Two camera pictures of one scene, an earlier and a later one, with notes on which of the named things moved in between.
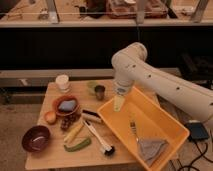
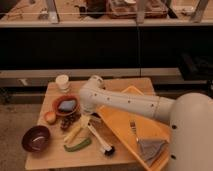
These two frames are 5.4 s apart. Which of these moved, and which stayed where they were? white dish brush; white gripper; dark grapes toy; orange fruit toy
Moved: white gripper
Stayed: orange fruit toy; dark grapes toy; white dish brush
